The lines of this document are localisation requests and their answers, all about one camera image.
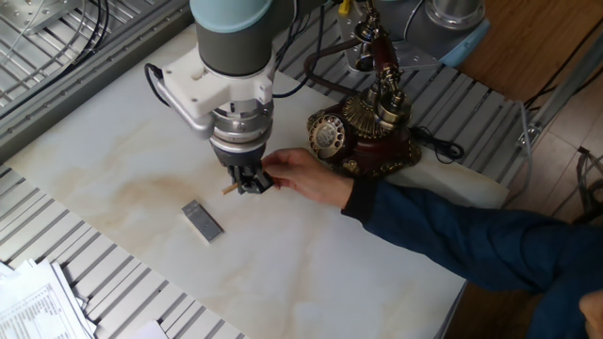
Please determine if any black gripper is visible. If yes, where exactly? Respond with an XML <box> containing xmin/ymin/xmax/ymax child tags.
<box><xmin>217</xmin><ymin>146</ymin><xmax>275</xmax><ymax>195</ymax></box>

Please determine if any antique red brass phone base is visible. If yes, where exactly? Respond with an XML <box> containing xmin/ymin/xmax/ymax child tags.
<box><xmin>306</xmin><ymin>96</ymin><xmax>423</xmax><ymax>179</ymax></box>

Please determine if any forearm in dark blue sleeve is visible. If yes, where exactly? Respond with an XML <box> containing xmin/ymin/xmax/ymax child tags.
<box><xmin>341</xmin><ymin>177</ymin><xmax>603</xmax><ymax>339</ymax></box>

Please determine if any person's bare hand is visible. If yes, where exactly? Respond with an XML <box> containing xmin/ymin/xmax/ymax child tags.
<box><xmin>261</xmin><ymin>148</ymin><xmax>355</xmax><ymax>209</ymax></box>

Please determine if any person's left hand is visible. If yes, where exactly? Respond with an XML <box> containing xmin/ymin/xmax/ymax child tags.
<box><xmin>578</xmin><ymin>289</ymin><xmax>603</xmax><ymax>339</ymax></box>

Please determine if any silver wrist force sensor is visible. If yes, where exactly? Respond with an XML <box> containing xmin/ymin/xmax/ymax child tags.
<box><xmin>209</xmin><ymin>99</ymin><xmax>275</xmax><ymax>154</ymax></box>

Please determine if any glossy marble pattern board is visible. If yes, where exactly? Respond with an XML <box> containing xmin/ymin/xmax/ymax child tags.
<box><xmin>4</xmin><ymin>25</ymin><xmax>510</xmax><ymax>339</ymax></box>

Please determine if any blank white paper sheet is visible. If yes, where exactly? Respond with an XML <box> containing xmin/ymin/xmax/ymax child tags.
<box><xmin>117</xmin><ymin>319</ymin><xmax>171</xmax><ymax>339</ymax></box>

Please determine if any stack of printed paper sheets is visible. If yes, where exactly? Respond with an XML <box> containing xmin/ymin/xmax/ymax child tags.
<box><xmin>0</xmin><ymin>257</ymin><xmax>98</xmax><ymax>339</ymax></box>

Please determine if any white plastic wrist mount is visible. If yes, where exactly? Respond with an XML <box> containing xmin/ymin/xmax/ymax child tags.
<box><xmin>155</xmin><ymin>46</ymin><xmax>277</xmax><ymax>141</ymax></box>

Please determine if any dark braided phone cord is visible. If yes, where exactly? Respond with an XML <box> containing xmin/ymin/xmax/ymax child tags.
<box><xmin>303</xmin><ymin>37</ymin><xmax>364</xmax><ymax>98</ymax></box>

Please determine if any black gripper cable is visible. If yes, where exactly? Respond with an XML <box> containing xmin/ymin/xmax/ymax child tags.
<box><xmin>143</xmin><ymin>4</ymin><xmax>329</xmax><ymax>107</ymax></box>

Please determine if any thin black phone line cable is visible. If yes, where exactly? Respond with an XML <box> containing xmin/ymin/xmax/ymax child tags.
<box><xmin>409</xmin><ymin>125</ymin><xmax>465</xmax><ymax>165</ymax></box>

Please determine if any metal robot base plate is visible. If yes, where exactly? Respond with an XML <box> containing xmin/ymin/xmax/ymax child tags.
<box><xmin>336</xmin><ymin>7</ymin><xmax>447</xmax><ymax>74</ymax></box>

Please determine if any black cable bundle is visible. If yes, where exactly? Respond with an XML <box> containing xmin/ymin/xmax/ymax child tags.
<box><xmin>0</xmin><ymin>0</ymin><xmax>114</xmax><ymax>121</ymax></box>

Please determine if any metal bracket plate with holes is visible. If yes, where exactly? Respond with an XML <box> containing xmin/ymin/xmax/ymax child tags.
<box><xmin>0</xmin><ymin>0</ymin><xmax>81</xmax><ymax>37</ymax></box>

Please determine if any white cable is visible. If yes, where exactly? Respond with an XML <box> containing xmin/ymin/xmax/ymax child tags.
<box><xmin>515</xmin><ymin>101</ymin><xmax>533</xmax><ymax>187</ymax></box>

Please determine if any aluminium frame post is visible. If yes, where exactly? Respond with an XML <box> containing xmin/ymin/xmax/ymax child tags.
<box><xmin>515</xmin><ymin>27</ymin><xmax>603</xmax><ymax>147</ymax></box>

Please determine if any grey floor cable bundle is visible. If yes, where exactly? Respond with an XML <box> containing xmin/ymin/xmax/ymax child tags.
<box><xmin>574</xmin><ymin>145</ymin><xmax>603</xmax><ymax>211</ymax></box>

